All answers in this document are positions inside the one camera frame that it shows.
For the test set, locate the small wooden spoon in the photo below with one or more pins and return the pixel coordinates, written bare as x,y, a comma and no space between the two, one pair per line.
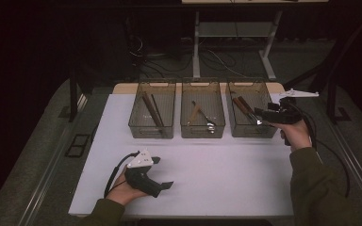
194,113

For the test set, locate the white metal desk frame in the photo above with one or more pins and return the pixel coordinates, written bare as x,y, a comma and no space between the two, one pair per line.
196,47

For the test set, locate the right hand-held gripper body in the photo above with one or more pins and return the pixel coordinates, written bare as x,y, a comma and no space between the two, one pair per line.
287,116

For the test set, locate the person's left hand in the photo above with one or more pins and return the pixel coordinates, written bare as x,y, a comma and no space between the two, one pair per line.
121,194

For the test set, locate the brown wooden chopstick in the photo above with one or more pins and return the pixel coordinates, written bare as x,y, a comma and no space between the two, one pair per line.
154,110
151,109

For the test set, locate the aluminium floor rail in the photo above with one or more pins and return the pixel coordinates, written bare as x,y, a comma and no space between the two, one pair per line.
43,188
359,175

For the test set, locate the person's right hand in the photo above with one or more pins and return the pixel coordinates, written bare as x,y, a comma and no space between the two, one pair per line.
298,136

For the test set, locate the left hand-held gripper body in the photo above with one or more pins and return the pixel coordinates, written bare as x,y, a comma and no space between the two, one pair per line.
141,182

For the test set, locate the black metal stand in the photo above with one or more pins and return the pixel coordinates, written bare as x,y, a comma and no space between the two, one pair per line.
73,94
332,100

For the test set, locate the black chopstick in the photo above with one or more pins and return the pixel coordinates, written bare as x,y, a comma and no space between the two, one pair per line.
157,110

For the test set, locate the smoky transparent plastic bin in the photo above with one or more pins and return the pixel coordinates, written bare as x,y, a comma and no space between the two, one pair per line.
215,100
260,94
168,106

